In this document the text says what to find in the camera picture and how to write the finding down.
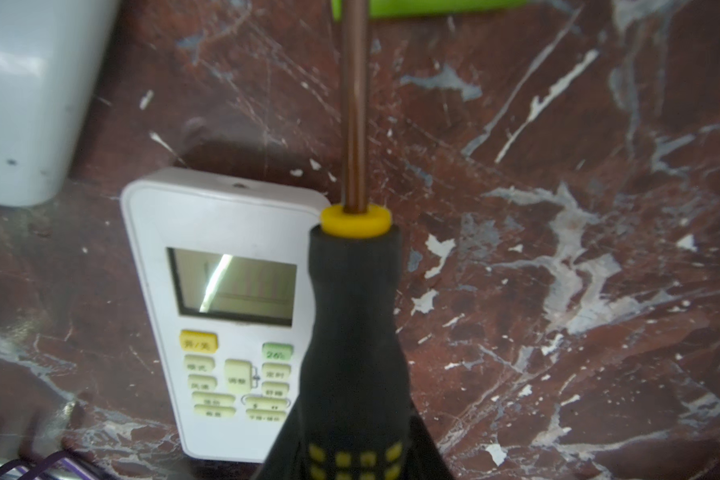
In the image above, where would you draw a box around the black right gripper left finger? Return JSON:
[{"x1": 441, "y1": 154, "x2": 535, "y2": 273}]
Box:
[{"x1": 252, "y1": 401, "x2": 303, "y2": 480}]

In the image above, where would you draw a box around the green AA battery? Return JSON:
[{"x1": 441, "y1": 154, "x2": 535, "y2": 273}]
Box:
[{"x1": 368, "y1": 0, "x2": 526, "y2": 19}]

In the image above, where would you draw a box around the purple garden fork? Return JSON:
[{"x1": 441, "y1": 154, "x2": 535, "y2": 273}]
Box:
[{"x1": 0, "y1": 450, "x2": 108, "y2": 480}]

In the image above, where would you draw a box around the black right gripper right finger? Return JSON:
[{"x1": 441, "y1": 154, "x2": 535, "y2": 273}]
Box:
[{"x1": 407, "y1": 405, "x2": 454, "y2": 480}]

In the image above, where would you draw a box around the white air conditioner remote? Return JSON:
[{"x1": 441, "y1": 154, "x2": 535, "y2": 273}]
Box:
[{"x1": 120, "y1": 168, "x2": 328, "y2": 463}]

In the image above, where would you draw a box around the white remote with red buttons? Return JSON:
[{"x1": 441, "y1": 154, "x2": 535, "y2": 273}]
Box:
[{"x1": 0, "y1": 1, "x2": 120, "y2": 207}]

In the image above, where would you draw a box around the black yellow screwdriver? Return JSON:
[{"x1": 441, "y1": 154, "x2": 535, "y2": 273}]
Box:
[{"x1": 297, "y1": 1, "x2": 410, "y2": 479}]

